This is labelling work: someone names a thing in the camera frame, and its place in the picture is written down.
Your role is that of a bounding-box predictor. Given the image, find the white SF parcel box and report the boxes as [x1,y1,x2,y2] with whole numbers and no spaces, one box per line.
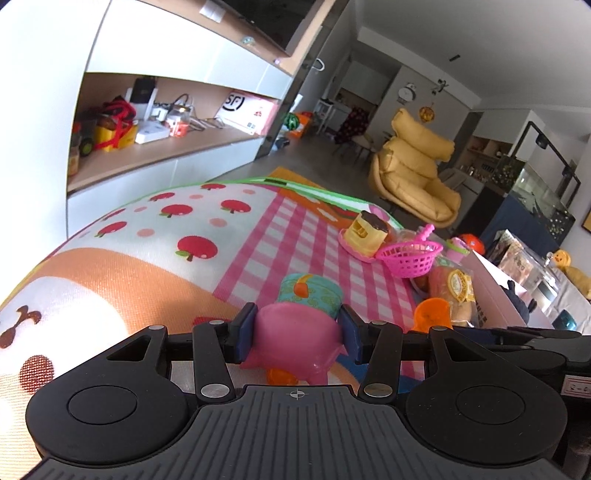
[214,90,280,136]

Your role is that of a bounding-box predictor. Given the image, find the orange hanging ornament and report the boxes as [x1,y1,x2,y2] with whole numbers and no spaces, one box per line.
[419,106,435,124]

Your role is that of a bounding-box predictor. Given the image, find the black television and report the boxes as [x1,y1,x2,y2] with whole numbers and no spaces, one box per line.
[218,0,324,56]

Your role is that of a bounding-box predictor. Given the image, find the panda wall clock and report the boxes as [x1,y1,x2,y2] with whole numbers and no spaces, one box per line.
[398,83,417,105]

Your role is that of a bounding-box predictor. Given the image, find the white flat box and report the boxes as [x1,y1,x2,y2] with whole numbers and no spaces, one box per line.
[134,120,170,145]

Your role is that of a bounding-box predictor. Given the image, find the glass fish tank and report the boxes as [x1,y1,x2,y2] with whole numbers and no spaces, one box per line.
[491,155,575,250]

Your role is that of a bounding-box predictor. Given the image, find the colourful play mat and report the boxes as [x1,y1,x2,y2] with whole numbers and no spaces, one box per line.
[0,166,463,402]

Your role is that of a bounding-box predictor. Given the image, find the packaged bread bun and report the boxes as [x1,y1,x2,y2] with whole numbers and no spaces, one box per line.
[428,266,477,326]

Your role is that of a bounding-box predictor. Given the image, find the watermelon ball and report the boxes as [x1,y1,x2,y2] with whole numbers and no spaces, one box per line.
[283,113,301,131]

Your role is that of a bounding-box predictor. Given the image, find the orange toy scoop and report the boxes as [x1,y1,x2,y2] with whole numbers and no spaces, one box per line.
[413,297,452,333]

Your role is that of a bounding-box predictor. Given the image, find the yellow toy truck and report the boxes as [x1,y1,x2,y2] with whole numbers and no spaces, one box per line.
[77,96,138,157]

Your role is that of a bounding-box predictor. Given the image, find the teal thermos bottle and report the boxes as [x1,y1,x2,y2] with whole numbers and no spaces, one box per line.
[552,309,577,331]

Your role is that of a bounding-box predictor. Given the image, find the orange paper bag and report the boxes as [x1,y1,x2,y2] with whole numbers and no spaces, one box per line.
[290,111,314,138]

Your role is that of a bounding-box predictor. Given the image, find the pink plastic cup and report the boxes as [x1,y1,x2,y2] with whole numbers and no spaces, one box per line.
[445,237,471,264]

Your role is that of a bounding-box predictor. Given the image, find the pink pig toy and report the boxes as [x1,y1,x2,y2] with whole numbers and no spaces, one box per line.
[242,273,344,385]

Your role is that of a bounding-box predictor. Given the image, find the yellow pudding toy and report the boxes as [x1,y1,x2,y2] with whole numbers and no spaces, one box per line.
[338,210,389,263]

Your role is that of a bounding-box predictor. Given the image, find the large glass nut jar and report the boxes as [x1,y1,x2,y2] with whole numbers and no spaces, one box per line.
[486,229,546,291]

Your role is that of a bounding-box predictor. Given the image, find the yellow duck plush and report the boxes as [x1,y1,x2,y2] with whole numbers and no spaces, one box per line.
[552,249,591,301]

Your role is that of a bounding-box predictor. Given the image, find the pink plastic strainer basket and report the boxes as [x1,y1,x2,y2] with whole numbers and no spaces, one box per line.
[376,224,443,279]

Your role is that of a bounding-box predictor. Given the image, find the yellow lounge chair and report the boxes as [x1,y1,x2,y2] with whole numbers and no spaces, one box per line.
[369,108,461,228]

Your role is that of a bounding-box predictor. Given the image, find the black plush toy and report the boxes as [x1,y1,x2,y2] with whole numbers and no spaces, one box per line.
[503,279,538,325]

